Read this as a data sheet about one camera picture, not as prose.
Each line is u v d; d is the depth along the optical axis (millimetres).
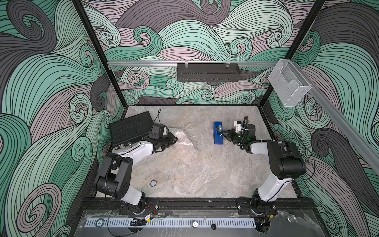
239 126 895
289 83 787
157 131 713
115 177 440
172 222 697
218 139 929
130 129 979
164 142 773
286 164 482
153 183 814
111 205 739
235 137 840
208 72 959
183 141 859
